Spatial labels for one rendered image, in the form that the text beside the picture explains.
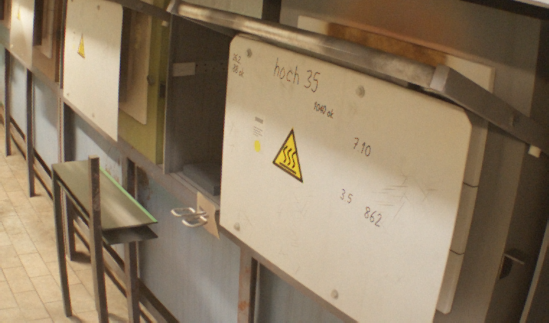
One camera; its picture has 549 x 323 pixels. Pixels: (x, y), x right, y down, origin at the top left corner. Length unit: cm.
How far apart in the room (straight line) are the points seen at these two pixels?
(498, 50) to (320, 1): 44
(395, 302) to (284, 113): 39
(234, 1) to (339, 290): 70
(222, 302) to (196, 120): 52
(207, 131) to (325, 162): 89
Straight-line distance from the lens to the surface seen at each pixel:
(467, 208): 105
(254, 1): 146
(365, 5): 121
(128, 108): 216
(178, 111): 191
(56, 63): 312
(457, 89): 77
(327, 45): 92
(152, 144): 203
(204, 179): 184
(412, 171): 97
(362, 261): 108
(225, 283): 189
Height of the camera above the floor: 152
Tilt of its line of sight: 16 degrees down
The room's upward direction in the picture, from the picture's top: 5 degrees clockwise
